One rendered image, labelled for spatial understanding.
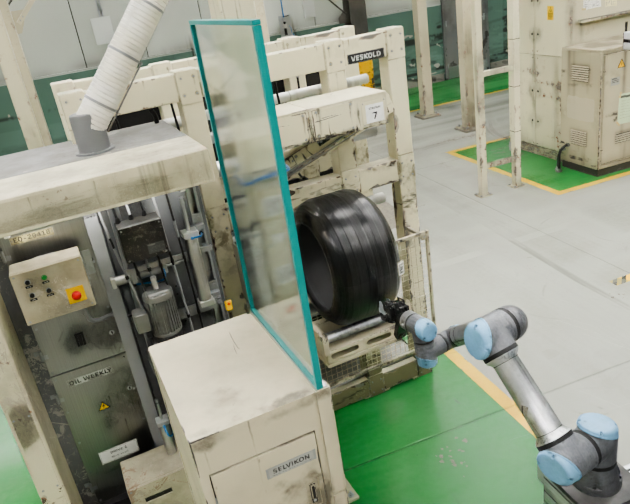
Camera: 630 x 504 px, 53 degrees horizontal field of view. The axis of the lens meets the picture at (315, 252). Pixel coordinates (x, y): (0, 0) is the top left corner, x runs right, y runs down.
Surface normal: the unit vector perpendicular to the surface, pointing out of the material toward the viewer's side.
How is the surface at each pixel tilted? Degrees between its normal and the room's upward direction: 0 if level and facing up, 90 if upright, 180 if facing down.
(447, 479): 0
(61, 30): 90
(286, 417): 90
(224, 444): 90
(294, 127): 90
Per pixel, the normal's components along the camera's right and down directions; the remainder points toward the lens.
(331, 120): 0.41, 0.31
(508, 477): -0.14, -0.90
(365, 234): 0.24, -0.30
